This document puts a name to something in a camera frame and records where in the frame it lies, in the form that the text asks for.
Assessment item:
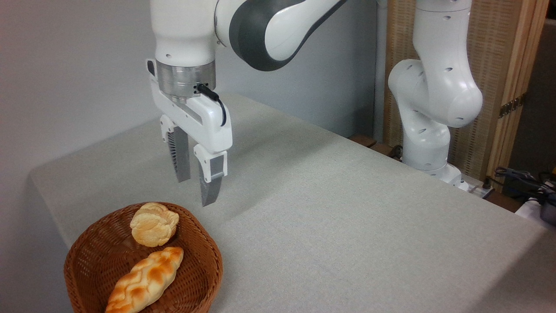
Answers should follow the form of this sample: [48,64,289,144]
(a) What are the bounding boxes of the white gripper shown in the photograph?
[146,58,233,207]

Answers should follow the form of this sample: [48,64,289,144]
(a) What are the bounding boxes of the round orange bread bun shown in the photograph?
[129,202,180,248]

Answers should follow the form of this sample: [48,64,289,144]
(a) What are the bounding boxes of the braided bread loaf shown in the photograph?
[105,246,185,313]

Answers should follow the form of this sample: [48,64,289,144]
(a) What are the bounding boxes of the brown wicker basket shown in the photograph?
[63,201,224,313]

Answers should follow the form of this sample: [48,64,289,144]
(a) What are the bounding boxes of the grey tablecloth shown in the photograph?
[28,93,556,313]

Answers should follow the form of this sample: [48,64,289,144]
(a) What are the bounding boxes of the brown wooden base board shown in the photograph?
[347,133,405,162]

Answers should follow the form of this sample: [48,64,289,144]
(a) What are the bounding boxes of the wooden rattan folding screen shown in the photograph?
[384,0,550,185]

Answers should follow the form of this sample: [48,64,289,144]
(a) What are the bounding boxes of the metal screen hinge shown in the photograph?
[499,93,526,119]

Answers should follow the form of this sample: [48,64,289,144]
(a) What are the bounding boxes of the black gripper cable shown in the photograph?
[196,83,228,127]

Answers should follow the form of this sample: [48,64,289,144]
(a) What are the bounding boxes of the black cable bundle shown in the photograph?
[493,166,556,206]

